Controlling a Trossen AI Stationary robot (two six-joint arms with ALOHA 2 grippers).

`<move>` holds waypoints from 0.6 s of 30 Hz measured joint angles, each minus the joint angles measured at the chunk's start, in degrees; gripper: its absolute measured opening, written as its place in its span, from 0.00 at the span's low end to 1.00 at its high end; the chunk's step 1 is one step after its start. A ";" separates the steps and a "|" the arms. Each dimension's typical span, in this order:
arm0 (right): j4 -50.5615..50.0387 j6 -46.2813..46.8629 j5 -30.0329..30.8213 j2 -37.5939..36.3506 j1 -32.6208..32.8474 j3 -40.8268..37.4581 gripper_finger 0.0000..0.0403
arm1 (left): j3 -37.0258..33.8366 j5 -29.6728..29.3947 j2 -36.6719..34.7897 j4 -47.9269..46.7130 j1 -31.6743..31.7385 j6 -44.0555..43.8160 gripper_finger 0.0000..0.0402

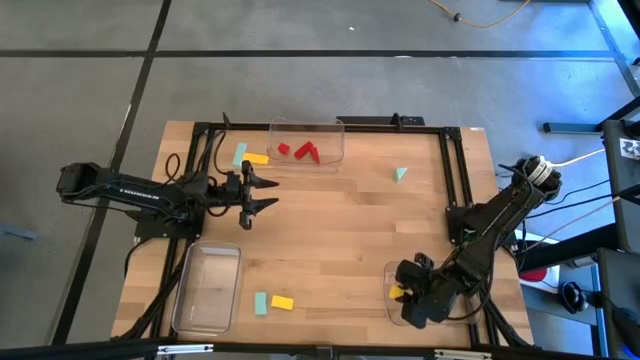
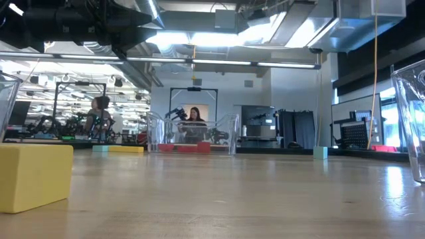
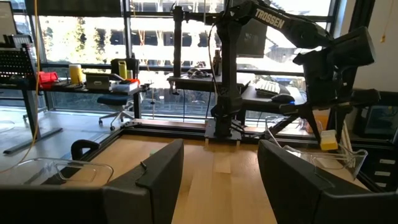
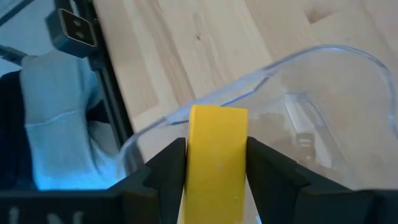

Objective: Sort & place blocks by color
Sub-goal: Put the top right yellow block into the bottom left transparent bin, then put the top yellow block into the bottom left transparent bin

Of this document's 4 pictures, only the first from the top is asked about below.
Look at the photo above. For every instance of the black floor bar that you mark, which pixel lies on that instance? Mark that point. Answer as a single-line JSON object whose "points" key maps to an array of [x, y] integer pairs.
{"points": [[570, 127]]}

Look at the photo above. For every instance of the small yellow block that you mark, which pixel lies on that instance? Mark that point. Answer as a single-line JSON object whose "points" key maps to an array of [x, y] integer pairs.
{"points": [[396, 292]]}

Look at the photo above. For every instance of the clear plastic bin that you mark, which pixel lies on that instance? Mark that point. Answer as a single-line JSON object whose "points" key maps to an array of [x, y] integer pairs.
{"points": [[207, 290], [390, 312]]}

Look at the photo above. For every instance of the black rear mounting bar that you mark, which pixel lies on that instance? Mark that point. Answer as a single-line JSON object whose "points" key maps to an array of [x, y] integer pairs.
{"points": [[370, 120]]}

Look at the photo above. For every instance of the black aluminium table frame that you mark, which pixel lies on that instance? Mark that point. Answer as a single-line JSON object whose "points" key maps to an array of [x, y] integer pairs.
{"points": [[375, 128]]}

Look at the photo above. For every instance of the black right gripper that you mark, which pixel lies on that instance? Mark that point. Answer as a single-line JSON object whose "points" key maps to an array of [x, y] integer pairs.
{"points": [[437, 297]]}

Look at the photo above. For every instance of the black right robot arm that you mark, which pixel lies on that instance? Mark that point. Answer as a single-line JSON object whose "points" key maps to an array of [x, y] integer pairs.
{"points": [[495, 225]]}

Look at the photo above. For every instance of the red wedge block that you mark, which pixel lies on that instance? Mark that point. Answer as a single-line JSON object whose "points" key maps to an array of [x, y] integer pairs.
{"points": [[315, 156]]}

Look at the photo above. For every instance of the red round object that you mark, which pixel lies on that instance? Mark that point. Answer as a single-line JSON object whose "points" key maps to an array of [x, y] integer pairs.
{"points": [[534, 275]]}

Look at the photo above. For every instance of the teal triangular block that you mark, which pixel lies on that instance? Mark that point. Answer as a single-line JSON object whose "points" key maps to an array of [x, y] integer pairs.
{"points": [[399, 174]]}

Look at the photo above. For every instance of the yellow arch block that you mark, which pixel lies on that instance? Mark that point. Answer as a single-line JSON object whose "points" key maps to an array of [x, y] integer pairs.
{"points": [[282, 302]]}

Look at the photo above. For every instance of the small red block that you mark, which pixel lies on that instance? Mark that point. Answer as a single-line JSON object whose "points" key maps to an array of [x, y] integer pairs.
{"points": [[283, 148]]}

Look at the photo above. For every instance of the black white fiducial marker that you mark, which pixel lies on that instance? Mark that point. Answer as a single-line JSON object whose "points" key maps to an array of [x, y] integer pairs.
{"points": [[630, 149]]}

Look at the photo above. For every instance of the yellow plank block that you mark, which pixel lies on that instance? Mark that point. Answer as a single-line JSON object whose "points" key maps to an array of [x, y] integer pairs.
{"points": [[256, 158]]}

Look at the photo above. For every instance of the black front crossbar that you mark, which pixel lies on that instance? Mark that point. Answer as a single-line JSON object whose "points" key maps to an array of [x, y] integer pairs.
{"points": [[75, 350]]}

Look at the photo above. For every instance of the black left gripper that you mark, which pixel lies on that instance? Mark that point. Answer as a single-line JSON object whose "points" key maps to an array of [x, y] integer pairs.
{"points": [[246, 195]]}

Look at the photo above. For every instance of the clear bin with red blocks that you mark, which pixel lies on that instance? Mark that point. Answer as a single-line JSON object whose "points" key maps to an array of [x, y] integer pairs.
{"points": [[330, 135]]}

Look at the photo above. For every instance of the black equipment cart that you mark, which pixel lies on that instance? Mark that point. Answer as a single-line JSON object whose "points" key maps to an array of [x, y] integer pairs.
{"points": [[622, 200]]}

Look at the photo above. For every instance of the teal rectangular block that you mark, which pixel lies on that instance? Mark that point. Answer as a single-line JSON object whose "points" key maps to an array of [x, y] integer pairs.
{"points": [[239, 154], [260, 303]]}

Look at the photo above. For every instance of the red rectangular block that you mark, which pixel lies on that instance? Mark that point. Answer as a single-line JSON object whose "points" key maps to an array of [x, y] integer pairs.
{"points": [[303, 150]]}

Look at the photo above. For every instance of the silver bracket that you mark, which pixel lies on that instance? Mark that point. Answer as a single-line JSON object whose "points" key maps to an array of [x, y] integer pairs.
{"points": [[462, 355], [185, 349]]}

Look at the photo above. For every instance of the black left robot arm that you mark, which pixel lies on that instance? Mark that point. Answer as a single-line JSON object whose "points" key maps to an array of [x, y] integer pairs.
{"points": [[145, 192]]}

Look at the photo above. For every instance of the black diagonal floor beam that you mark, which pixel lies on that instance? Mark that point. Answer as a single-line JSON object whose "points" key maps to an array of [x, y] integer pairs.
{"points": [[570, 247]]}

